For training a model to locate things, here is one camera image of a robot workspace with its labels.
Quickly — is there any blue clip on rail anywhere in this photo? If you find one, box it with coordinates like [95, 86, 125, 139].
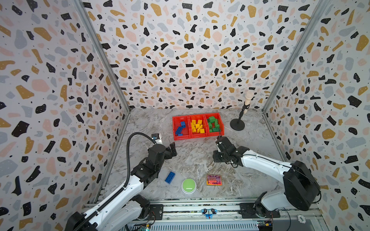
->
[201, 208, 218, 219]

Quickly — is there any wooden microphone on black stand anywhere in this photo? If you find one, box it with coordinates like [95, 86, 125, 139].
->
[230, 90, 254, 131]

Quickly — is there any blue long brick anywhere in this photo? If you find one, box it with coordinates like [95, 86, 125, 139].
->
[165, 171, 175, 184]
[175, 126, 184, 136]

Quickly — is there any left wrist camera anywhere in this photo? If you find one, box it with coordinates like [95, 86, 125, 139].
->
[151, 133, 163, 144]

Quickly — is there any red bin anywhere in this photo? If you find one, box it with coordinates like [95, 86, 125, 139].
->
[172, 116, 191, 141]
[189, 114, 208, 139]
[205, 113, 225, 137]

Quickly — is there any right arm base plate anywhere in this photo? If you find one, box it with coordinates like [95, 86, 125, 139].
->
[239, 203, 280, 218]

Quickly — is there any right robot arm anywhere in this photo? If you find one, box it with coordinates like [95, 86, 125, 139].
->
[213, 136, 321, 218]

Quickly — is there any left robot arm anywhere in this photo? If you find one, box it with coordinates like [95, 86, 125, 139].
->
[65, 132, 177, 231]

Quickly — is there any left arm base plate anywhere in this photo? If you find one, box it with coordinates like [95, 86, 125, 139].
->
[138, 204, 164, 221]

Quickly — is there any colourful card box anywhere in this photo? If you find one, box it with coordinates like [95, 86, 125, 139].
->
[206, 174, 223, 186]

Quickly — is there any green push button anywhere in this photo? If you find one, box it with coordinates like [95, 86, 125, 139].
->
[181, 178, 197, 194]

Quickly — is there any right red bin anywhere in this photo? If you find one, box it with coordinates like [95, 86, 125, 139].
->
[205, 113, 225, 137]

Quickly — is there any dark green long brick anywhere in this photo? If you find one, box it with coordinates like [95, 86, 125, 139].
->
[208, 122, 215, 132]

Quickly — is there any left red bin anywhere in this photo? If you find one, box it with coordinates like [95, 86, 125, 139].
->
[172, 116, 191, 141]

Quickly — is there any middle red bin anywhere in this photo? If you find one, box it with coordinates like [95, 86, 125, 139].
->
[189, 114, 208, 139]

